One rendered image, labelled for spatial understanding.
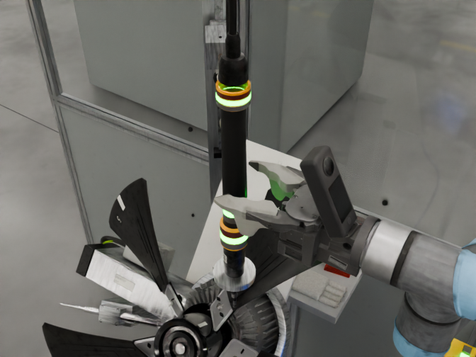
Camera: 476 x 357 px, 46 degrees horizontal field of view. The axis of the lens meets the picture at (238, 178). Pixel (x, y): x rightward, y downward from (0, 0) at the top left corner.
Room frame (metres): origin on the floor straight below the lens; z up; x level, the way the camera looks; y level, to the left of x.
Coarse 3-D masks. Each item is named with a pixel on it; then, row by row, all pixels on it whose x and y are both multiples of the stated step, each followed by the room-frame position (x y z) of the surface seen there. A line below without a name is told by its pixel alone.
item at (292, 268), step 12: (276, 204) 0.81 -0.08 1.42; (264, 228) 0.78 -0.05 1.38; (252, 240) 0.77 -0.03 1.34; (264, 240) 0.75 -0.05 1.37; (276, 240) 0.73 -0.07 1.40; (252, 252) 0.74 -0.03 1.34; (264, 252) 0.72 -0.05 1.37; (276, 252) 0.70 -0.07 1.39; (288, 252) 0.69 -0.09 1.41; (264, 264) 0.69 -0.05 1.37; (276, 264) 0.68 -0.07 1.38; (288, 264) 0.67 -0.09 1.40; (300, 264) 0.66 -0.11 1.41; (264, 276) 0.67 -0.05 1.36; (276, 276) 0.66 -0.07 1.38; (288, 276) 0.65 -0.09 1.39; (252, 288) 0.66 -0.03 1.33; (264, 288) 0.65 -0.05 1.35; (240, 300) 0.65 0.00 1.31
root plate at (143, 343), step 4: (140, 340) 0.65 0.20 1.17; (144, 340) 0.65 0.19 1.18; (148, 340) 0.65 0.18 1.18; (152, 340) 0.65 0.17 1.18; (136, 344) 0.65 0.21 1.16; (140, 344) 0.65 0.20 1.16; (144, 344) 0.65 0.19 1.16; (152, 344) 0.65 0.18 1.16; (140, 348) 0.65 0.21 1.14; (144, 348) 0.65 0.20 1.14; (148, 348) 0.65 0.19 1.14; (152, 348) 0.65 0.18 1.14; (144, 352) 0.65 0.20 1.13; (148, 352) 0.65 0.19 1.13; (152, 352) 0.65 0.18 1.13; (148, 356) 0.65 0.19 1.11; (152, 356) 0.65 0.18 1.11
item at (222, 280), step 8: (216, 264) 0.61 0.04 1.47; (224, 264) 0.61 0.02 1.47; (248, 264) 0.61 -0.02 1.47; (216, 272) 0.59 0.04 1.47; (224, 272) 0.59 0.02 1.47; (248, 272) 0.59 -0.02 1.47; (216, 280) 0.58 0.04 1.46; (224, 280) 0.57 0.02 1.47; (232, 280) 0.57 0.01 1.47; (240, 280) 0.57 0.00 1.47; (248, 280) 0.57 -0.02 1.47; (224, 288) 0.56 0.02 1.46; (232, 288) 0.56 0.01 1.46; (240, 288) 0.56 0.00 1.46
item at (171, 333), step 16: (208, 304) 0.72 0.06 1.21; (176, 320) 0.64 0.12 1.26; (192, 320) 0.64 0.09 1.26; (208, 320) 0.66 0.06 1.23; (160, 336) 0.63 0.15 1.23; (176, 336) 0.62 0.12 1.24; (192, 336) 0.62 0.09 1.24; (208, 336) 0.61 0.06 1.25; (224, 336) 0.66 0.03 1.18; (160, 352) 0.61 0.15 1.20; (192, 352) 0.59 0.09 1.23; (208, 352) 0.59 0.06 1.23
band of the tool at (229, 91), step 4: (248, 80) 0.60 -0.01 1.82; (216, 84) 0.59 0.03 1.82; (220, 84) 0.61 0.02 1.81; (244, 84) 0.61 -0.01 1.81; (248, 84) 0.59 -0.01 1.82; (216, 88) 0.59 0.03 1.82; (220, 88) 0.61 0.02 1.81; (224, 88) 0.61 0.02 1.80; (228, 88) 0.62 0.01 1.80; (232, 88) 0.62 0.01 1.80; (236, 88) 0.62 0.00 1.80; (244, 88) 0.61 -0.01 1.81; (248, 88) 0.59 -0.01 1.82; (220, 92) 0.58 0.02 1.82; (224, 92) 0.58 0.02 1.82; (228, 92) 0.58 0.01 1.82; (232, 92) 0.58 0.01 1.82; (236, 92) 0.58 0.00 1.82; (240, 92) 0.58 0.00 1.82; (244, 92) 0.58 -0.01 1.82; (228, 100) 0.57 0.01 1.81; (240, 100) 0.57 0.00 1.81; (244, 104) 0.58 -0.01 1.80
